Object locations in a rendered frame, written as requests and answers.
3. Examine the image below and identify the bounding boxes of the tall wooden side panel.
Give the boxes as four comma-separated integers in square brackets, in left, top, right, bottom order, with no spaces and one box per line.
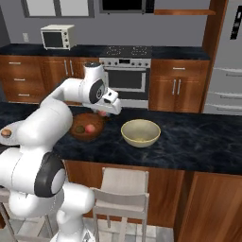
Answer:
[199,0,229,113]

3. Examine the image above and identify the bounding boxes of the grey framed window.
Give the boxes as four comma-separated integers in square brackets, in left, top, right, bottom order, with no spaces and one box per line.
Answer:
[21,0,95,19]

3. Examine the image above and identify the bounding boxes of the wooden cupboard run with drawers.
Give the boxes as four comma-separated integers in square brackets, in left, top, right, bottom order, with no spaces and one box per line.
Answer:
[0,54,100,106]

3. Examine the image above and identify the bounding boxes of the brown wooden bowl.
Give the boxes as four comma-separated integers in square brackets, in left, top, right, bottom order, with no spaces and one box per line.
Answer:
[68,112,109,143]

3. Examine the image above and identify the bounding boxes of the grey plate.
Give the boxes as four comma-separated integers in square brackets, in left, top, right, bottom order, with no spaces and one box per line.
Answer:
[0,124,21,147]

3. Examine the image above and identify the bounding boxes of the steel oven with hob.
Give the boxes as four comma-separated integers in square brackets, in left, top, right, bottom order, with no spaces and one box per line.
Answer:
[98,44,153,110]

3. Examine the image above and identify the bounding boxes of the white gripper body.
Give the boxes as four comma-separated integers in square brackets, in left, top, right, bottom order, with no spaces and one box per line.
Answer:
[91,97,123,116]

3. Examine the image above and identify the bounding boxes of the grey stool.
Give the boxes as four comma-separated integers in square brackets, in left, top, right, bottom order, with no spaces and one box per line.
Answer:
[90,166,151,242]
[0,185,55,242]

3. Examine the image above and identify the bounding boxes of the pale yellow bowl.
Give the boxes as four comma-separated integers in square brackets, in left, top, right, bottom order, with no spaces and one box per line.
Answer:
[120,118,162,148]

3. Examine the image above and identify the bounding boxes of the white toaster oven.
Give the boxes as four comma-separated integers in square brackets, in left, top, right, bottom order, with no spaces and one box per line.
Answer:
[40,24,77,51]

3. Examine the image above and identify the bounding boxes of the wooden island counter base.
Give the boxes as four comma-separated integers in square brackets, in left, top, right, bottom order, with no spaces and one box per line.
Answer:
[63,159,242,242]

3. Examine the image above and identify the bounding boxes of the wooden wall shelf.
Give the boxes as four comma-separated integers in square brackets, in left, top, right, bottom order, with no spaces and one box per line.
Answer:
[153,9,217,16]

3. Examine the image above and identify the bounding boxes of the steel fridge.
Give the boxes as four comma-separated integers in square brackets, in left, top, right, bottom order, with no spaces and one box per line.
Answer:
[202,0,242,116]

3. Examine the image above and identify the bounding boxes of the wooden cupboard with drawer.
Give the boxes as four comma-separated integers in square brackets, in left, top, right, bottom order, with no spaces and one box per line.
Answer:
[147,59,211,114]

